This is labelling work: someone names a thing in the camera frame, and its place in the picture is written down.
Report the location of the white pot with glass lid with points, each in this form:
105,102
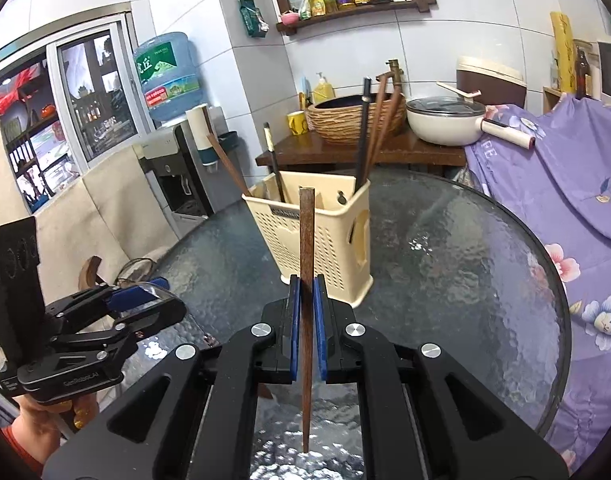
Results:
445,122

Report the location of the white rice spoon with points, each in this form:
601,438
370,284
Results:
458,91

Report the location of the teal paper cup dispenser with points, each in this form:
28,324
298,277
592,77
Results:
210,135

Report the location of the yellow soap bottle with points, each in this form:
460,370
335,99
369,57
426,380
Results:
323,91

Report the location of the yellow mug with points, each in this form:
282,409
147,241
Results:
295,122

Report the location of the dark wooden side table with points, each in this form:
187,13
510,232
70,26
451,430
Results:
410,152

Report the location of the yellow box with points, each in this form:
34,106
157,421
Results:
564,55

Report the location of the cream perforated utensil basket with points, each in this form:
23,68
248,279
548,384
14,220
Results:
330,240

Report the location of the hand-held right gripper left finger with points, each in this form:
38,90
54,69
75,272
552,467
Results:
294,330

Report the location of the person's left hand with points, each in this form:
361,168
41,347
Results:
38,427

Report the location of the white lint roller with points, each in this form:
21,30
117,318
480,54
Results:
508,134

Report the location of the brown glass bottle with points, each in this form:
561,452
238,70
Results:
583,75

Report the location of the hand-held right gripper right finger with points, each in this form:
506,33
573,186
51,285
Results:
320,330

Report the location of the brass faucet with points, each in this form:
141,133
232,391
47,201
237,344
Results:
393,72

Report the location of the purple floral cloth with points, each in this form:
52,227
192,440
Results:
560,190

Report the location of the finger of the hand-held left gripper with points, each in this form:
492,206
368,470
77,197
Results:
155,314
135,294

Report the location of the wooden chair back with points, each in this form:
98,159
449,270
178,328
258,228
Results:
91,270

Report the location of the green packet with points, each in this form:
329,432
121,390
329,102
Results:
251,17

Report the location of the brown and white rice cooker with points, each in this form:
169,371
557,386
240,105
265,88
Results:
490,80

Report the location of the wicker basket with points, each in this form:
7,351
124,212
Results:
340,120

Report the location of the blue water jug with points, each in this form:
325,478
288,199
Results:
168,75

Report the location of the beige cloth cover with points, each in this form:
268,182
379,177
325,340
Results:
110,210

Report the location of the pink bowl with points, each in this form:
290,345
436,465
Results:
289,18

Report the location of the brown wooden chopstick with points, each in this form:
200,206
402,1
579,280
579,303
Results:
307,260
388,125
378,120
228,165

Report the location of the white water dispenser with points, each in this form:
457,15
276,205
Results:
175,180

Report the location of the aluminium frame window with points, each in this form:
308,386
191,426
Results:
75,105

